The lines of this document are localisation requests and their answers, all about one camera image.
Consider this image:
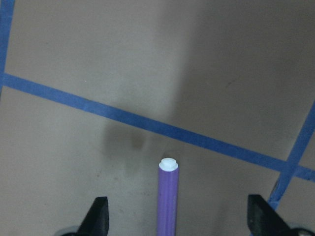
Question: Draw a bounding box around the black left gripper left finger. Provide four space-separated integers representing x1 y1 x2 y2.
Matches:
76 197 109 236

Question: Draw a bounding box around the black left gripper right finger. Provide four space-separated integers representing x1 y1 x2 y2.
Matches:
247 194 299 236

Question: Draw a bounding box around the purple pen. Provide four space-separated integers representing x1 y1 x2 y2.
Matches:
157 157 179 236

